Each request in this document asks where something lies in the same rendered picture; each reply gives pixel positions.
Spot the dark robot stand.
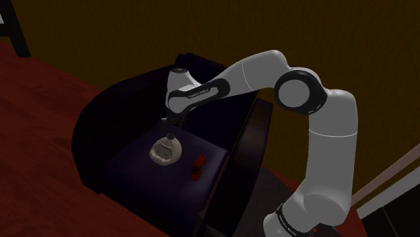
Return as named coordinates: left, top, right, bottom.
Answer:
left=230, top=165, right=344, bottom=237

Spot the red and black toy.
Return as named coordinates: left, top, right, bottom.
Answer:
left=190, top=154, right=207, bottom=181

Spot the black furniture leg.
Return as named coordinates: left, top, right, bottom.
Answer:
left=0, top=0, right=32, bottom=59

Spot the dark purple armchair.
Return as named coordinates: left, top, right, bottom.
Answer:
left=71, top=52, right=275, bottom=237

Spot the grey round vase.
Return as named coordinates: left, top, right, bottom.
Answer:
left=149, top=133, right=183, bottom=166

